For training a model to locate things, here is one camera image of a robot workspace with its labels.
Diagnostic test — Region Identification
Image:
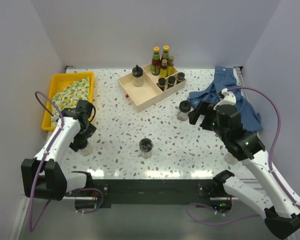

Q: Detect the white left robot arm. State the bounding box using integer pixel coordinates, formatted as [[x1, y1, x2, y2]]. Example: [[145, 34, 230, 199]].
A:
[[21, 100, 96, 201]]

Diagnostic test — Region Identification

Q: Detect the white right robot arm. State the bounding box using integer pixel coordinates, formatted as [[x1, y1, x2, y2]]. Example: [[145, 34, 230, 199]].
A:
[[188, 101, 300, 240]]

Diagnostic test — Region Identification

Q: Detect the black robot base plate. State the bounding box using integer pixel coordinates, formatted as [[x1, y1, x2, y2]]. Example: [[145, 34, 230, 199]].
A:
[[64, 178, 237, 217]]

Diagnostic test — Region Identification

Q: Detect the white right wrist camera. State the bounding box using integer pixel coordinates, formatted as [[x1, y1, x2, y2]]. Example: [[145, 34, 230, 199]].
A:
[[213, 88, 237, 111]]

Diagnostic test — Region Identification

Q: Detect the lemon print cloth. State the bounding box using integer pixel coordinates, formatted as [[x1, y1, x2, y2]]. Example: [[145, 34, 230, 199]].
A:
[[52, 77, 91, 112]]

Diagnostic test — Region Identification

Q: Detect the spice jar black lid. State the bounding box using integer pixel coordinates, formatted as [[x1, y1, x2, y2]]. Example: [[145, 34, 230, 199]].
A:
[[157, 77, 166, 92], [167, 75, 176, 89]]

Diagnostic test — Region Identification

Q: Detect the glass shaker jar white powder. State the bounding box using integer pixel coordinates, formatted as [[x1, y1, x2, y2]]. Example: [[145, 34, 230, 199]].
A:
[[132, 65, 144, 87]]

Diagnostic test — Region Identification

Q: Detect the small yellow oil bottle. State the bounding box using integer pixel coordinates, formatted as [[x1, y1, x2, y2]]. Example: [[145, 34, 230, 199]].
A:
[[159, 59, 168, 78], [167, 56, 175, 76]]

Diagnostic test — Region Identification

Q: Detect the small dark spice jar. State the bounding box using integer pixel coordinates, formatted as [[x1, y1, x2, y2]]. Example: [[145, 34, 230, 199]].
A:
[[177, 72, 185, 84]]

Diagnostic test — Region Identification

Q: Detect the glass shaker jar brown residue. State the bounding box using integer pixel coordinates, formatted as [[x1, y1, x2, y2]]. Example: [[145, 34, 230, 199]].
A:
[[176, 100, 192, 121]]

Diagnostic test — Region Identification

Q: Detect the beige wooden divided box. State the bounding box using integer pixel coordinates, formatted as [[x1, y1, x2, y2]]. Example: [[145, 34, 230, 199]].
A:
[[117, 63, 187, 112]]

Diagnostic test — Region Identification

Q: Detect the blue checked shirt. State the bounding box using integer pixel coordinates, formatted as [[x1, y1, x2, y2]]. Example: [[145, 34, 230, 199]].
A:
[[187, 65, 263, 133]]

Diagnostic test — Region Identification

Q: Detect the sauce bottle green label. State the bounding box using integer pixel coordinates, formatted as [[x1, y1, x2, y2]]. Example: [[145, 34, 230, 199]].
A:
[[161, 45, 170, 63], [151, 46, 161, 76]]

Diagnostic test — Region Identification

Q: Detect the glass jar black rim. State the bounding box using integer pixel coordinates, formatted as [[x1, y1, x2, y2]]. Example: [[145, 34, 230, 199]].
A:
[[139, 138, 154, 159]]

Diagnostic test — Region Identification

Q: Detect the yellow plastic tray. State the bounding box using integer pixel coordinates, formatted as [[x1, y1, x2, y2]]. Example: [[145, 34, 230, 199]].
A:
[[41, 71, 95, 132]]

